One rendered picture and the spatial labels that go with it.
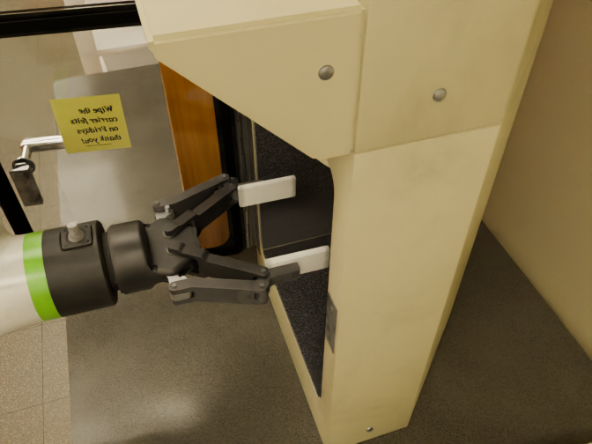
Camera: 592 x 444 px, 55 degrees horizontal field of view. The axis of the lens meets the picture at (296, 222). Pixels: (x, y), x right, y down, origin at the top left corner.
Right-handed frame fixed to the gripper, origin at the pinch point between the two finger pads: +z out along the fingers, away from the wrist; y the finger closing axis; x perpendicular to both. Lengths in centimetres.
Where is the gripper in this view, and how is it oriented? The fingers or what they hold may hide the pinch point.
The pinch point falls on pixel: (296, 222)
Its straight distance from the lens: 64.4
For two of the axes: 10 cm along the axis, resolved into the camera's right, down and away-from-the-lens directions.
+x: -0.1, 7.1, 7.1
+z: 9.5, -2.0, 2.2
